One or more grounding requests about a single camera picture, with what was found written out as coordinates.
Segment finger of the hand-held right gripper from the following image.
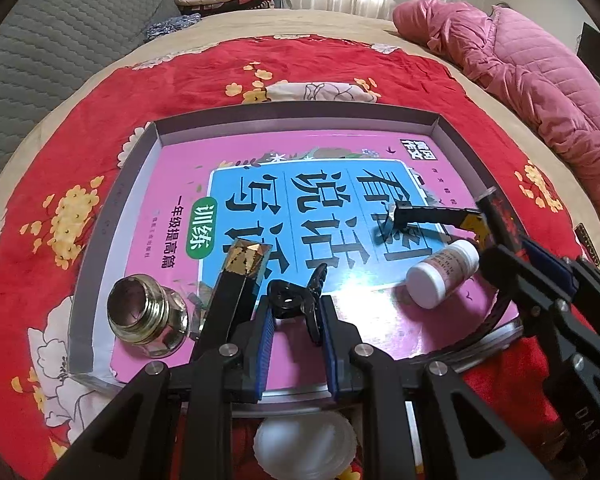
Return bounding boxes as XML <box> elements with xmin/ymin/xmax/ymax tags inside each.
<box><xmin>481</xmin><ymin>244</ymin><xmax>600</xmax><ymax>362</ymax></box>
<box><xmin>522</xmin><ymin>238</ymin><xmax>600</xmax><ymax>321</ymax></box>

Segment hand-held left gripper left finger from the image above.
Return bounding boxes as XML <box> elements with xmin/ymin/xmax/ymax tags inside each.
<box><xmin>45</xmin><ymin>307</ymin><xmax>281</xmax><ymax>480</ymax></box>

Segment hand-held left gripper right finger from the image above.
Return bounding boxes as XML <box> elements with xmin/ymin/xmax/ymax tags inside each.
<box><xmin>320</xmin><ymin>295</ymin><xmax>551</xmax><ymax>480</ymax></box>

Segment black plastic clip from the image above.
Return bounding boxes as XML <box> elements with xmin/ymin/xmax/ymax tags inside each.
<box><xmin>266</xmin><ymin>266</ymin><xmax>328</xmax><ymax>346</ymax></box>

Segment black bottle with gold cap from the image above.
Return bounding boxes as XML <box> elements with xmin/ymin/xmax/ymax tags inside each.
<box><xmin>190</xmin><ymin>237</ymin><xmax>273</xmax><ymax>361</ymax></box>

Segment white pill bottle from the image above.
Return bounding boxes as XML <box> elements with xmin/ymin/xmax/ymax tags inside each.
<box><xmin>406</xmin><ymin>239</ymin><xmax>481</xmax><ymax>309</ymax></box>

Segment grey cardboard box tray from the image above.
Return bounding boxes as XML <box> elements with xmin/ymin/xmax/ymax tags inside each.
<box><xmin>67</xmin><ymin>101</ymin><xmax>526</xmax><ymax>406</ymax></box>

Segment white plastic lid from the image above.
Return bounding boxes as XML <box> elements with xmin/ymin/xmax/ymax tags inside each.
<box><xmin>253</xmin><ymin>410</ymin><xmax>357</xmax><ymax>480</ymax></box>

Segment yellow and black wristwatch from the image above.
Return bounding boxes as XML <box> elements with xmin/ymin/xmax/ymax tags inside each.
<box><xmin>387</xmin><ymin>202</ymin><xmax>523</xmax><ymax>361</ymax></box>

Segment glass ink bottle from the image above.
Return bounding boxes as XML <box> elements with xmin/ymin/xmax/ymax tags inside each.
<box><xmin>106</xmin><ymin>274</ymin><xmax>188</xmax><ymax>358</ymax></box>

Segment pink quilted jacket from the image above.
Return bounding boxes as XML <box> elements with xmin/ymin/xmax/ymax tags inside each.
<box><xmin>392</xmin><ymin>0</ymin><xmax>600</xmax><ymax>231</ymax></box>

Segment pink and blue book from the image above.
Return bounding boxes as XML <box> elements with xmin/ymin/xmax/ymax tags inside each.
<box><xmin>110</xmin><ymin>130</ymin><xmax>521</xmax><ymax>393</ymax></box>

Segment red floral blanket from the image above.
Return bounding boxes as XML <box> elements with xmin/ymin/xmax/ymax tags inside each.
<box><xmin>0</xmin><ymin>35</ymin><xmax>600</xmax><ymax>480</ymax></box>

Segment beige bedsheet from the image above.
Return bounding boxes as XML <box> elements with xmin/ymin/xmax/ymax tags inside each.
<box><xmin>0</xmin><ymin>7</ymin><xmax>600</xmax><ymax>341</ymax></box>

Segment blue patterned cloth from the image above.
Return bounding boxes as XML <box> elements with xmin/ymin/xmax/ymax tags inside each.
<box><xmin>142</xmin><ymin>14</ymin><xmax>201</xmax><ymax>41</ymax></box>

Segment grey quilted cover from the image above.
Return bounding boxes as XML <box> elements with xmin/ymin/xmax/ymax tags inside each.
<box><xmin>0</xmin><ymin>0</ymin><xmax>176</xmax><ymax>206</ymax></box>

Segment brown patterned strap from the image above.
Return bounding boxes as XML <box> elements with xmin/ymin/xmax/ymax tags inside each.
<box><xmin>575</xmin><ymin>222</ymin><xmax>600</xmax><ymax>267</ymax></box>

